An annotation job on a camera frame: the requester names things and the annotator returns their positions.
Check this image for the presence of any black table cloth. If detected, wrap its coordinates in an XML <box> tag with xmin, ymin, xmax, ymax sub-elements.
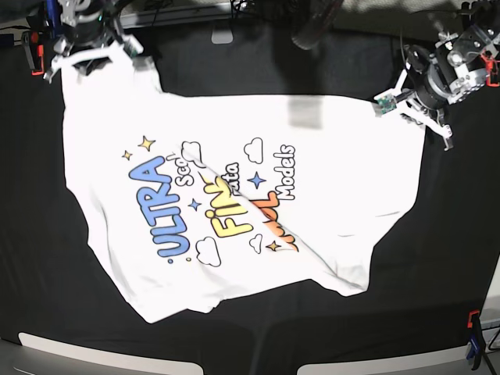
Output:
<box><xmin>1</xmin><ymin>47</ymin><xmax>499</xmax><ymax>374</ymax></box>

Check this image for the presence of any blue clamp far left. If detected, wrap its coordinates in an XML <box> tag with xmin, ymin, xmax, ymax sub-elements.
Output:
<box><xmin>44</xmin><ymin>0</ymin><xmax>61</xmax><ymax>38</ymax></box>

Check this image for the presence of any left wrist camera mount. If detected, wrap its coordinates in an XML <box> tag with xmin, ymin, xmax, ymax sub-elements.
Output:
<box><xmin>373</xmin><ymin>63</ymin><xmax>453</xmax><ymax>151</ymax></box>

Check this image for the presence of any red black clamp far left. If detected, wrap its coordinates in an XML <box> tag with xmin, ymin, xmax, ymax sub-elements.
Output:
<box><xmin>21</xmin><ymin>30</ymin><xmax>45</xmax><ymax>76</ymax></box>

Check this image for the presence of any red blue clamp near right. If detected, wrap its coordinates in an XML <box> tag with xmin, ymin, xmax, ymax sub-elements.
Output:
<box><xmin>466</xmin><ymin>309</ymin><xmax>485</xmax><ymax>371</ymax></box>

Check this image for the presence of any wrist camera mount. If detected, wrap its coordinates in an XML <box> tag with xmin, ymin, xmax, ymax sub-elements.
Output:
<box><xmin>43</xmin><ymin>31</ymin><xmax>144</xmax><ymax>82</ymax></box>
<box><xmin>373</xmin><ymin>63</ymin><xmax>453</xmax><ymax>151</ymax></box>

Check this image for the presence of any red black clamp far right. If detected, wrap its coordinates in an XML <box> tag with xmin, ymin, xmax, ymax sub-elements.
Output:
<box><xmin>485</xmin><ymin>59</ymin><xmax>499</xmax><ymax>88</ymax></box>

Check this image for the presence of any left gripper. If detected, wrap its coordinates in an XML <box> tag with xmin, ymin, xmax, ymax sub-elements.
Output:
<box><xmin>398</xmin><ymin>101</ymin><xmax>446</xmax><ymax>127</ymax></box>

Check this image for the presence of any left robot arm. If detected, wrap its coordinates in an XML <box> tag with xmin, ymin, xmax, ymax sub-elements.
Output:
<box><xmin>377</xmin><ymin>1</ymin><xmax>499</xmax><ymax>135</ymax></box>

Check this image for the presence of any red black clamp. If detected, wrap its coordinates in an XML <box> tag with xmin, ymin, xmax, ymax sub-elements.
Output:
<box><xmin>485</xmin><ymin>59</ymin><xmax>499</xmax><ymax>88</ymax></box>
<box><xmin>21</xmin><ymin>30</ymin><xmax>45</xmax><ymax>76</ymax></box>

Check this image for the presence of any white graphic t-shirt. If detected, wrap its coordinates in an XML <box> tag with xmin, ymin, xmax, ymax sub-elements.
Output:
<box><xmin>62</xmin><ymin>61</ymin><xmax>425</xmax><ymax>323</ymax></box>

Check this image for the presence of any black red cable bundle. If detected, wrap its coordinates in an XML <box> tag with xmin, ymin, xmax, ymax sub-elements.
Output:
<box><xmin>291</xmin><ymin>0</ymin><xmax>345</xmax><ymax>50</ymax></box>

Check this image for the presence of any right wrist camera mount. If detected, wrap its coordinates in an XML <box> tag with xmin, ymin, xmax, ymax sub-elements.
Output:
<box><xmin>43</xmin><ymin>31</ymin><xmax>144</xmax><ymax>82</ymax></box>

